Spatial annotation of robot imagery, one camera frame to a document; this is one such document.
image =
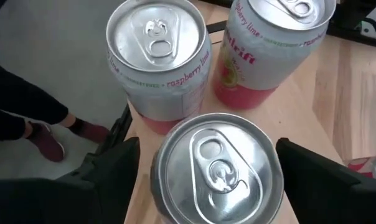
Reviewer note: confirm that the white pink Spindrift can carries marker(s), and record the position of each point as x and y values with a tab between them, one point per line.
157	40
269	62

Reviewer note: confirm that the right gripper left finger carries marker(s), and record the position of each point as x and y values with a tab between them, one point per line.
97	193

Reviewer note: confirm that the silver Diet Coke can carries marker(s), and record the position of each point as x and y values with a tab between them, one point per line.
216	174
371	169

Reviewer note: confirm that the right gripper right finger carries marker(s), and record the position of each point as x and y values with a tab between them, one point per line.
318	199

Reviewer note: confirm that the wooden shelf with black legs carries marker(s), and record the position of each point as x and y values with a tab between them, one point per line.
294	124

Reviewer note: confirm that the person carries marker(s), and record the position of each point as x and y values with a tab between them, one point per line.
20	99

